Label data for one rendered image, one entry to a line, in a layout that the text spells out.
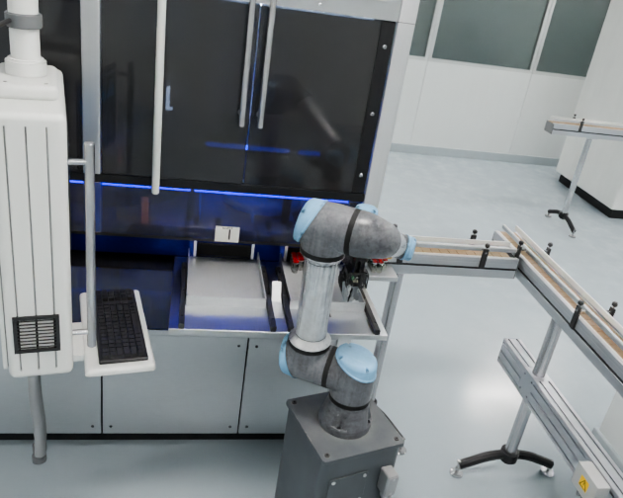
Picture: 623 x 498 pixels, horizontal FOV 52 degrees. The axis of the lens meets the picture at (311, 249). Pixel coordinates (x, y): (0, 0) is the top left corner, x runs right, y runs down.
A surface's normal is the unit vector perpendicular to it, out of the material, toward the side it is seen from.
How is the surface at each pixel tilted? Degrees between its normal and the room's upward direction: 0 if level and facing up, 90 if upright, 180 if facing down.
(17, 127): 90
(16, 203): 90
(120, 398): 90
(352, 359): 8
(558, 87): 90
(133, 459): 0
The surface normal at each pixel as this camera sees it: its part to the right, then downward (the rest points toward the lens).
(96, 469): 0.14, -0.89
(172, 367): 0.15, 0.45
